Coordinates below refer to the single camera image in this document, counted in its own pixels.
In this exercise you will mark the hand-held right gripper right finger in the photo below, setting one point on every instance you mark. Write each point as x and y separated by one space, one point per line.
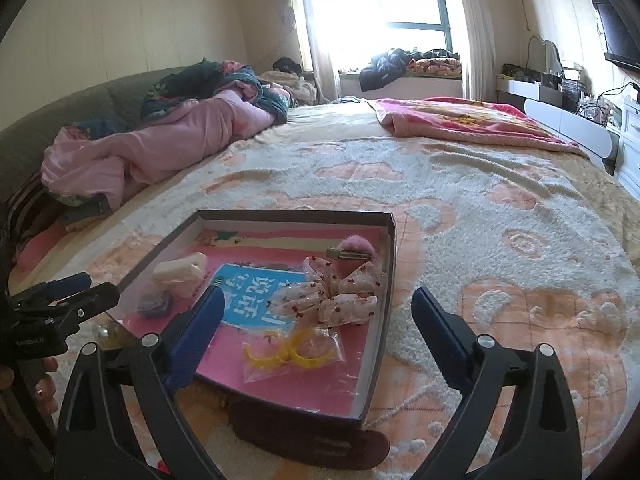
442 335

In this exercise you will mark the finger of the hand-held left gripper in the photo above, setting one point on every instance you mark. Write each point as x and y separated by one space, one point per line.
100 295
70 282

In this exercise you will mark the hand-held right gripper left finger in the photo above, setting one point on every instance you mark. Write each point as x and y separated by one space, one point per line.
200 330

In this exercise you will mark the small blue hair clip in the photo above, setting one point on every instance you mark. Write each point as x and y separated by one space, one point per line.
152 305

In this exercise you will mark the cream hair claw clip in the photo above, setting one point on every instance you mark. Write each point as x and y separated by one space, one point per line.
177 272

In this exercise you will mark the dark shallow cardboard box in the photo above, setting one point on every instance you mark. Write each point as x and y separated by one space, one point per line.
382 310

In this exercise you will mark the cream dotted bow hair clip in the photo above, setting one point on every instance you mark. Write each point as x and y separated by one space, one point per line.
345 305

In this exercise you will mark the packet of yellow hoops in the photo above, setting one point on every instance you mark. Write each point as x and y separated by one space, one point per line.
300 355

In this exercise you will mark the pink fuzzy hair clip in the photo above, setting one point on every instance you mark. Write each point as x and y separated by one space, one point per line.
350 247

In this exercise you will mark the person's left hand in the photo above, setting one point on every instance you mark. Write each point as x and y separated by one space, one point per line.
42 400

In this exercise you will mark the clear bead hair accessory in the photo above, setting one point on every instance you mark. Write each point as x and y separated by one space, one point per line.
106 333

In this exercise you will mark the pink pillow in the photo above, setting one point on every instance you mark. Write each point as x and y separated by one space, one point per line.
40 250

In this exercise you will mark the dark striped pillow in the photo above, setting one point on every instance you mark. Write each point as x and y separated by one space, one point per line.
30 210

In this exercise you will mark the pink and blue book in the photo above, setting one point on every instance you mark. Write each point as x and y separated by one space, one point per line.
280 385

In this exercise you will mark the cream pink patterned bedspread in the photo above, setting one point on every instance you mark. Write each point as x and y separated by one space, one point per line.
500 240

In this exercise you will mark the pink quilt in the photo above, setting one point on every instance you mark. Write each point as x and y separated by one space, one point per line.
165 140

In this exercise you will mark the green upholstered headboard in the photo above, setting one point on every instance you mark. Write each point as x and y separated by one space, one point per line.
75 105

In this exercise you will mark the pink printed blanket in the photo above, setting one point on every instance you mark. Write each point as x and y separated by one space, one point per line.
475 120

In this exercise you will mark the white grey dressing table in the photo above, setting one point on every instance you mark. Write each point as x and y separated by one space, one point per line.
560 125

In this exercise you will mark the dark floral duvet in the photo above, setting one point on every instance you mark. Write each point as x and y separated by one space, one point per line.
200 75

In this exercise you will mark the white window seat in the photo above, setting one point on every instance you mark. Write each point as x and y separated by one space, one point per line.
425 87

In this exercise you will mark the cream cloth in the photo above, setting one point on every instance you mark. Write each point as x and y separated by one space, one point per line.
290 87

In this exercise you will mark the white drawer cabinet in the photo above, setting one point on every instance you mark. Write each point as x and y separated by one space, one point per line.
629 145

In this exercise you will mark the black cosmetic organizer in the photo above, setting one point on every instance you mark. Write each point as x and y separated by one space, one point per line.
560 92

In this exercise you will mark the floral blanket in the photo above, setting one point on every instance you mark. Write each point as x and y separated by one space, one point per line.
435 65

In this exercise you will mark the dark puffer jacket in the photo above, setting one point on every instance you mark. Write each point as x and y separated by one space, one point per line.
382 67

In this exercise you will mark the black cloth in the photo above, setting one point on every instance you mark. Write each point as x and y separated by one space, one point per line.
287 64

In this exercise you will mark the arched table mirror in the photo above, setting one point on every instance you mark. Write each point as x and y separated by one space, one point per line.
545 55

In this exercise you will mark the sheer white curtain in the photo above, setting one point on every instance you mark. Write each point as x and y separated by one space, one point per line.
472 35
315 50

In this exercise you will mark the window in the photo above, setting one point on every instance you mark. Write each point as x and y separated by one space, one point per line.
380 5

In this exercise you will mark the black wall television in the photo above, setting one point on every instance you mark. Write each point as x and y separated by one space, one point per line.
620 35

